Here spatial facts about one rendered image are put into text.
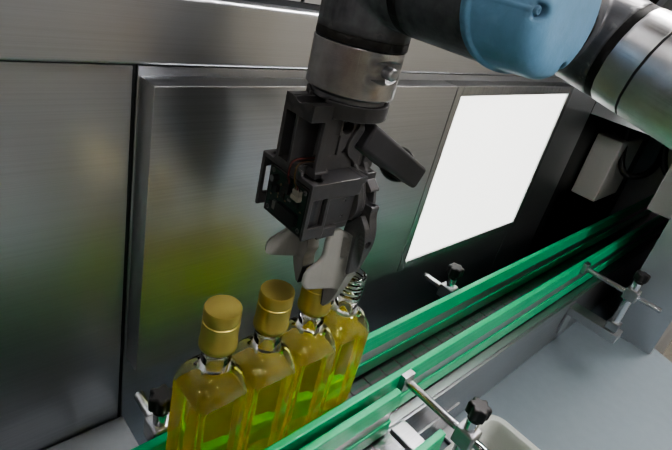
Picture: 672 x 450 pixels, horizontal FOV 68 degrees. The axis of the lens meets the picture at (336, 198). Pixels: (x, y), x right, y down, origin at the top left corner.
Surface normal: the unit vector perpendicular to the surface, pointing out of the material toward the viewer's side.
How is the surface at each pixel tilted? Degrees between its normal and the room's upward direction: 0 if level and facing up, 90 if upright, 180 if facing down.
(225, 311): 0
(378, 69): 90
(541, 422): 0
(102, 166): 90
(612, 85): 110
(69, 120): 90
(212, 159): 90
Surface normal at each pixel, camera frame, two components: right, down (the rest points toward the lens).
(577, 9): 0.64, 0.46
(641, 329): -0.73, 0.15
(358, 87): 0.10, 0.47
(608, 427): 0.22, -0.88
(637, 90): -0.81, 0.37
